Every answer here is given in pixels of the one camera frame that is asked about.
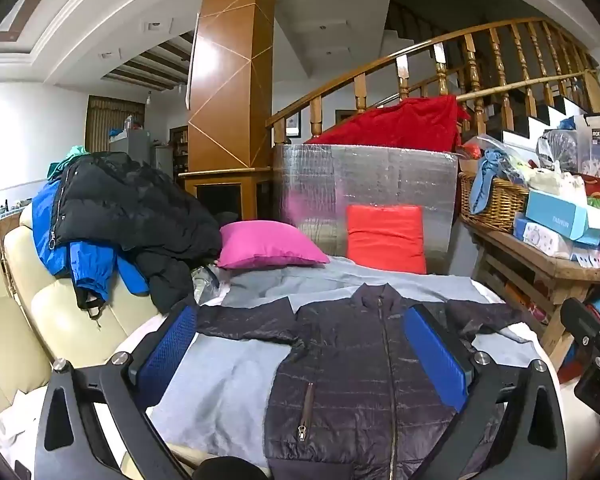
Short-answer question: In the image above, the wooden cabinet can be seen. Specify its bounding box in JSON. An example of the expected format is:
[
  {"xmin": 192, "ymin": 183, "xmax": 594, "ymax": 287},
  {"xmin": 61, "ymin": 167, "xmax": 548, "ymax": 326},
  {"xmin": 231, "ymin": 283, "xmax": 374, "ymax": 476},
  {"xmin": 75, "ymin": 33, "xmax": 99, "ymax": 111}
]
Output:
[{"xmin": 177, "ymin": 0, "xmax": 283, "ymax": 221}]

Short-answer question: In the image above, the silver foil insulation panel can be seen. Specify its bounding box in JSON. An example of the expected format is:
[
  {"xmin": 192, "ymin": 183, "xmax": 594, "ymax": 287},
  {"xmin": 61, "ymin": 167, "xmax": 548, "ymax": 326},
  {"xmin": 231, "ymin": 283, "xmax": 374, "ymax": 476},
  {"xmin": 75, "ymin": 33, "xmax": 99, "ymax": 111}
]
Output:
[{"xmin": 272, "ymin": 142, "xmax": 460, "ymax": 276}]

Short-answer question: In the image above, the dark purple puffer jacket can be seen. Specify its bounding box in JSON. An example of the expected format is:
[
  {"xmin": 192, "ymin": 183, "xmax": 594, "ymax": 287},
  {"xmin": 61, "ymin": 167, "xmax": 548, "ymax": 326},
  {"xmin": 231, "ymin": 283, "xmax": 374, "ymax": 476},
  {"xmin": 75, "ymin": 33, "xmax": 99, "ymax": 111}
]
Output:
[{"xmin": 180, "ymin": 282, "xmax": 531, "ymax": 480}]

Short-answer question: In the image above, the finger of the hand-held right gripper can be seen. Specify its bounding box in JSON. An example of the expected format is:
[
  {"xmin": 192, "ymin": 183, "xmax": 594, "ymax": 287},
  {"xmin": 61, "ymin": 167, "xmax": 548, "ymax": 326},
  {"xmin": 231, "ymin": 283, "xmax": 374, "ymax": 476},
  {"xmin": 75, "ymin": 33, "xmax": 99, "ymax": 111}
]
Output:
[{"xmin": 560, "ymin": 297, "xmax": 600, "ymax": 361}]

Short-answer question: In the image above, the wicker basket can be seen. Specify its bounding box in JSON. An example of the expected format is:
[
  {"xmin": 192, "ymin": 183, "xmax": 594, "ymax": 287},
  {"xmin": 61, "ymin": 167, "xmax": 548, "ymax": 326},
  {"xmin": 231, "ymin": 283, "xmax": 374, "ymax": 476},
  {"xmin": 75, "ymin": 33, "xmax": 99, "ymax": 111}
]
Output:
[{"xmin": 459, "ymin": 170, "xmax": 531, "ymax": 235}]

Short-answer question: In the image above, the blue jacket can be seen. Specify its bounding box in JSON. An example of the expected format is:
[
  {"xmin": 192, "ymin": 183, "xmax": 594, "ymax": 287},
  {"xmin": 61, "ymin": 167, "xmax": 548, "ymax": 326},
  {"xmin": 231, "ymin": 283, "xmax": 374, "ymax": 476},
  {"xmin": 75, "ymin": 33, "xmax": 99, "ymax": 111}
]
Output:
[{"xmin": 31, "ymin": 177, "xmax": 151, "ymax": 311}]

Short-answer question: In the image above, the pink pillow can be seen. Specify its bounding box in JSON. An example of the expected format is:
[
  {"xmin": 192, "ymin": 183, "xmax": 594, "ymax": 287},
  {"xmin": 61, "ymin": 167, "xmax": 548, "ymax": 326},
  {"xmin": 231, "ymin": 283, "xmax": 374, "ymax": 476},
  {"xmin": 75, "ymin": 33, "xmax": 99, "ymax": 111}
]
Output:
[{"xmin": 216, "ymin": 220, "xmax": 331, "ymax": 271}]

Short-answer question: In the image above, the brown curtain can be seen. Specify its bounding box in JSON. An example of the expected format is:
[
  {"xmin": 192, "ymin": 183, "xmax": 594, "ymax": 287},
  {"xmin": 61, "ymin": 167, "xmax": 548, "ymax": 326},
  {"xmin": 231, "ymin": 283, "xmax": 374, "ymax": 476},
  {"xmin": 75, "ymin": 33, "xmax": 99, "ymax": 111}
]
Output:
[{"xmin": 85, "ymin": 95, "xmax": 146, "ymax": 153}]

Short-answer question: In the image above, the dark wooden shelf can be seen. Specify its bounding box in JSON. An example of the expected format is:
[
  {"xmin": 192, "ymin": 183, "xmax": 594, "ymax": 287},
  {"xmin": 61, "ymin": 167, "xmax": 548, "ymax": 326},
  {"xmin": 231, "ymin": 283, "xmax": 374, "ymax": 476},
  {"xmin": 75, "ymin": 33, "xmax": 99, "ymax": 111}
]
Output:
[{"xmin": 170, "ymin": 125, "xmax": 189, "ymax": 173}]

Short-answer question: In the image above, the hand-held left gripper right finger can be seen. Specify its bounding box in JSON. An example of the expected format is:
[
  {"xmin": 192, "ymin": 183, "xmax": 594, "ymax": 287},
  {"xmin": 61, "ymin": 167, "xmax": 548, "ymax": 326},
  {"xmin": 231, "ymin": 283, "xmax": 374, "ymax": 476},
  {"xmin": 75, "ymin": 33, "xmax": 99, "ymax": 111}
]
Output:
[{"xmin": 404, "ymin": 305, "xmax": 568, "ymax": 480}]

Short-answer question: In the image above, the red blanket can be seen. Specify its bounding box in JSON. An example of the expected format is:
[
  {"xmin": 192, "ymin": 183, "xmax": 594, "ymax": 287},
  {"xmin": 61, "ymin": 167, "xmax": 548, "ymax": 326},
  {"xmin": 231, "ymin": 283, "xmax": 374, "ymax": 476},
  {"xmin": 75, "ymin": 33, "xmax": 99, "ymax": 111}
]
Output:
[{"xmin": 305, "ymin": 95, "xmax": 471, "ymax": 153}]

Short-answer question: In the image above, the white printed box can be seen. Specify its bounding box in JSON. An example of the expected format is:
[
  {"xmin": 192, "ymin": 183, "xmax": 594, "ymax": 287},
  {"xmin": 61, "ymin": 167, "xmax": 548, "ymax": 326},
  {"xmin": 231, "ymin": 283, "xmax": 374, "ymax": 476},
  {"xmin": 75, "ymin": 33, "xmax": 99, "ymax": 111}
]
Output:
[{"xmin": 512, "ymin": 215, "xmax": 581, "ymax": 261}]

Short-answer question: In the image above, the light blue cloth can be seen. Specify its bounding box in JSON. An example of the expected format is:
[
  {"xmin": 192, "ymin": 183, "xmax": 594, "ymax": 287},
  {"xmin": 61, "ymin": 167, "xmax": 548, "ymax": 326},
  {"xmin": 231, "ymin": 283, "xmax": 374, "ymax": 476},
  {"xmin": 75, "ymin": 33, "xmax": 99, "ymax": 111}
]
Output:
[{"xmin": 469, "ymin": 149, "xmax": 516, "ymax": 213}]

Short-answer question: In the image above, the orange-red pillow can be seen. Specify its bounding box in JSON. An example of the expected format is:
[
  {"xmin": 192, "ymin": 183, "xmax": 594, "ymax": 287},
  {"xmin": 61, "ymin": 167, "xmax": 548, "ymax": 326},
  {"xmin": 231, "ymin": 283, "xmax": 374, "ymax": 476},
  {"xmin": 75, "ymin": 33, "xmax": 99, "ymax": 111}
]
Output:
[{"xmin": 345, "ymin": 204, "xmax": 427, "ymax": 276}]

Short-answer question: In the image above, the grey blanket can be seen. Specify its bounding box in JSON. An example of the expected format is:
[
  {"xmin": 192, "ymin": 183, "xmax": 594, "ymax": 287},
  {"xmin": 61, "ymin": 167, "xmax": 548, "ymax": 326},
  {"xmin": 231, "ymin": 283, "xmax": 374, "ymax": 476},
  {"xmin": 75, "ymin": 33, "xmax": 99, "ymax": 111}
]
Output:
[{"xmin": 145, "ymin": 255, "xmax": 556, "ymax": 461}]

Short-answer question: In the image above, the black puffer jacket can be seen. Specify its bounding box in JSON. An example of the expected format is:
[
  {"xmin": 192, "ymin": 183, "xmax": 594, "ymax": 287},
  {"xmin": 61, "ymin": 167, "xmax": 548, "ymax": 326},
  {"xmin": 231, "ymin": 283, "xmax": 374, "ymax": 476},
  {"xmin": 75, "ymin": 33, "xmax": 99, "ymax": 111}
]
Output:
[{"xmin": 52, "ymin": 151, "xmax": 223, "ymax": 313}]

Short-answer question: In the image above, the wooden stair railing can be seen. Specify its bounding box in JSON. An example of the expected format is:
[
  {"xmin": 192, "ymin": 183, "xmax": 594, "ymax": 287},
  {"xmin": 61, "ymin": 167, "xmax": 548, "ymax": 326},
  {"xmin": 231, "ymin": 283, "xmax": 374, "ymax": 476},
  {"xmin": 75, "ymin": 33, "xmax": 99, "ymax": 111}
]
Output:
[{"xmin": 265, "ymin": 17, "xmax": 600, "ymax": 146}]

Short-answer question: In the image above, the grey refrigerator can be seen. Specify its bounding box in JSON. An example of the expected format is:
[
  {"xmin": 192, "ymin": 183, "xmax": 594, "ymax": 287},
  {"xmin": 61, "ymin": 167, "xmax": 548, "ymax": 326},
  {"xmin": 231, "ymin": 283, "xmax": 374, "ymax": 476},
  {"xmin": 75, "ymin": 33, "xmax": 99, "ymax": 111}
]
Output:
[{"xmin": 110, "ymin": 127, "xmax": 173, "ymax": 176}]

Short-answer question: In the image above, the teal garment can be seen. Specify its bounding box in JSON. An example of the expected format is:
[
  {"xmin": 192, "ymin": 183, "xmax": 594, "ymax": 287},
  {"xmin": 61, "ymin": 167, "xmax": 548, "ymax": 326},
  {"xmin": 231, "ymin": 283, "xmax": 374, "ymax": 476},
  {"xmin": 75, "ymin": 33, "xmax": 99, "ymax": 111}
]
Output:
[{"xmin": 47, "ymin": 145, "xmax": 91, "ymax": 181}]

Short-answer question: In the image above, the wooden table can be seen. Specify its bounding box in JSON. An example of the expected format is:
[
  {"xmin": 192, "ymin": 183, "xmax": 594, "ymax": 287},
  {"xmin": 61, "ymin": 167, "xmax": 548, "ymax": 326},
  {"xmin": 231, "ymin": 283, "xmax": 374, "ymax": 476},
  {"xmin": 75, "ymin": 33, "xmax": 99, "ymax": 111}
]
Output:
[{"xmin": 460, "ymin": 220, "xmax": 600, "ymax": 371}]

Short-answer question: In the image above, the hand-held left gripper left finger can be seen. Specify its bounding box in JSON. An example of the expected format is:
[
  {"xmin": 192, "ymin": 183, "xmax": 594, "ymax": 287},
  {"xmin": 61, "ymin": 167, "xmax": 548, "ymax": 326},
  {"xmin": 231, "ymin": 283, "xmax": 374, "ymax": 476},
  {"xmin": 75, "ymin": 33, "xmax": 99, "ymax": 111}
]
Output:
[{"xmin": 34, "ymin": 305, "xmax": 201, "ymax": 480}]

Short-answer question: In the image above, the clear plastic bag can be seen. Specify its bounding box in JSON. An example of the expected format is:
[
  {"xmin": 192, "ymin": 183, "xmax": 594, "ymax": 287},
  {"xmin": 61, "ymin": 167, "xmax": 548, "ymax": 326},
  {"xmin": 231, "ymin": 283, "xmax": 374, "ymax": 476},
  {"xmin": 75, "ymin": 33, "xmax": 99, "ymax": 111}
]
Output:
[{"xmin": 192, "ymin": 265, "xmax": 231, "ymax": 306}]

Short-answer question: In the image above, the blue cardboard box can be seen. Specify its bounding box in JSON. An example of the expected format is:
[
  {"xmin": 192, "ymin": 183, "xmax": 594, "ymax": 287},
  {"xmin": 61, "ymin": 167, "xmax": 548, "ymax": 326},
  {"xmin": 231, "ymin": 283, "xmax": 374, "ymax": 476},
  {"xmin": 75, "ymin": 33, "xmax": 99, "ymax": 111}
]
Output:
[{"xmin": 524, "ymin": 189, "xmax": 600, "ymax": 247}]

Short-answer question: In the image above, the white bed sheet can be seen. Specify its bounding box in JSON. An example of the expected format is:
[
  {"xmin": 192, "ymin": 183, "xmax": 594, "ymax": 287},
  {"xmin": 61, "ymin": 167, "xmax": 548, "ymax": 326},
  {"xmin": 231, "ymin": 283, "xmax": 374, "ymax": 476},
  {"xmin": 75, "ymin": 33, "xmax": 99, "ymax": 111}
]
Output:
[{"xmin": 0, "ymin": 280, "xmax": 563, "ymax": 480}]

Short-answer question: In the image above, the cream leather sofa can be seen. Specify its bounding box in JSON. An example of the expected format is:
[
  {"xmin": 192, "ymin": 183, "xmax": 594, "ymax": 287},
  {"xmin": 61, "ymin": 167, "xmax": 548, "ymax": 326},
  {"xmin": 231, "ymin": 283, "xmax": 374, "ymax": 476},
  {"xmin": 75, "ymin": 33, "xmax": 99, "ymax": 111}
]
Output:
[{"xmin": 0, "ymin": 205, "xmax": 201, "ymax": 431}]

